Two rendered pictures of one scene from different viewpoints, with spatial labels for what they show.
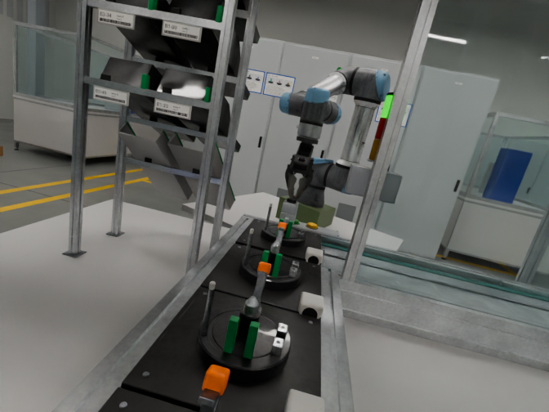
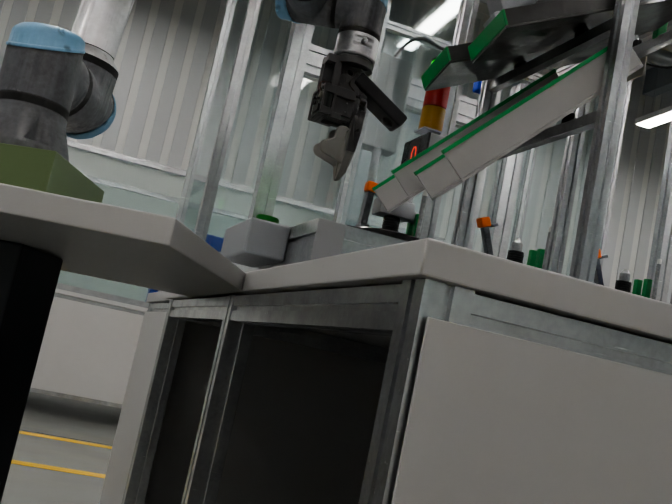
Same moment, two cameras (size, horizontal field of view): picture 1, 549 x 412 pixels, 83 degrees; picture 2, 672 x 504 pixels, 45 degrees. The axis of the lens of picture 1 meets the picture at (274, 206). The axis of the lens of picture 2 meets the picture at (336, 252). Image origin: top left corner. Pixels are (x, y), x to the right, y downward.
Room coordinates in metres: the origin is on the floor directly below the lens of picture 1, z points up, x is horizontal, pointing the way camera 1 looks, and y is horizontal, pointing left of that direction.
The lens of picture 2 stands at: (1.54, 1.22, 0.75)
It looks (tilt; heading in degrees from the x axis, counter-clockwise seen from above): 8 degrees up; 247
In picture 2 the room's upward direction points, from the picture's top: 12 degrees clockwise
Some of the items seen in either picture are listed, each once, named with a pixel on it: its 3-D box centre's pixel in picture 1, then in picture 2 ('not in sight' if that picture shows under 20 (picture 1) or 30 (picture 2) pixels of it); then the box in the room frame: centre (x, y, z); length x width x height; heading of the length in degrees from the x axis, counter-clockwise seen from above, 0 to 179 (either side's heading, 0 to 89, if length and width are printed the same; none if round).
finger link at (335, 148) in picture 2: (292, 186); (335, 150); (1.03, -0.04, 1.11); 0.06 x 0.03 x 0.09; 174
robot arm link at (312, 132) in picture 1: (308, 132); (356, 51); (1.03, -0.06, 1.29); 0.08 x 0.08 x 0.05
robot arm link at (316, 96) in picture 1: (315, 106); (362, 10); (1.03, -0.06, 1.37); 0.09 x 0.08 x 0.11; 150
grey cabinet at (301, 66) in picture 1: (293, 142); not in sight; (4.18, -0.07, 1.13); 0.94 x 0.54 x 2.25; 82
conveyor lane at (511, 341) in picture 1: (376, 283); not in sight; (0.84, -0.34, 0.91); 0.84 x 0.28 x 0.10; 84
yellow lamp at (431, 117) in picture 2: (381, 151); (432, 120); (0.76, -0.22, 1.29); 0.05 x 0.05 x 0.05
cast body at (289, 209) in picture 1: (289, 210); (400, 199); (0.89, -0.05, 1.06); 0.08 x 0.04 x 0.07; 174
